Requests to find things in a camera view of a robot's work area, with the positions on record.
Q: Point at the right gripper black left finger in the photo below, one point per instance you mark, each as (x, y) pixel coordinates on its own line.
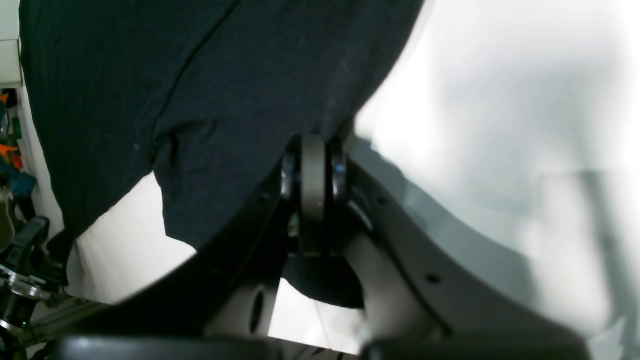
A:
(226, 290)

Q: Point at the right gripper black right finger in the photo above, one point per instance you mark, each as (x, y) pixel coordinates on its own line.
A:
(418, 302)

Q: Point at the black T-shirt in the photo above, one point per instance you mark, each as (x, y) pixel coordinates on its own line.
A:
(204, 94)

